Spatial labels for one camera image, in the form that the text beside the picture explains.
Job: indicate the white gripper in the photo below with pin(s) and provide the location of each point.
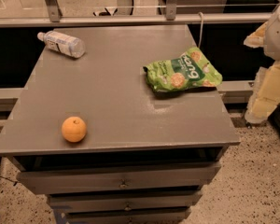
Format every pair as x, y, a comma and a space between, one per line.
279, 36

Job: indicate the green rice chip bag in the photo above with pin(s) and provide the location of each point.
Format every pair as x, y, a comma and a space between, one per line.
190, 70

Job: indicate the grey drawer cabinet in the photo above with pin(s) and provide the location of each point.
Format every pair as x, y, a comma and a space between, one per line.
128, 124

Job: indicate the bottom grey drawer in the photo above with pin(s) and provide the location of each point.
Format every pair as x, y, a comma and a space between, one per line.
130, 217

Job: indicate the grey drawer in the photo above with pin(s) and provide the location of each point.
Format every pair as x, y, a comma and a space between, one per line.
126, 201
120, 178
130, 217

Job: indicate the middle grey drawer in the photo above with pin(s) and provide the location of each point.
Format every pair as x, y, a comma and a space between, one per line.
126, 201

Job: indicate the clear plastic water bottle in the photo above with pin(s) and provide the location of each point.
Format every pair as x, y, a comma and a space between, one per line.
65, 44

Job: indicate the orange fruit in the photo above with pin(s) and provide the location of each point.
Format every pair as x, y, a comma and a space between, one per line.
74, 129

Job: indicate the grey metal railing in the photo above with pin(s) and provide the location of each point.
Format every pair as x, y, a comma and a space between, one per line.
73, 13

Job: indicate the top grey drawer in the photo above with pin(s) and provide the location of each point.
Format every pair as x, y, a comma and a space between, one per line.
120, 178

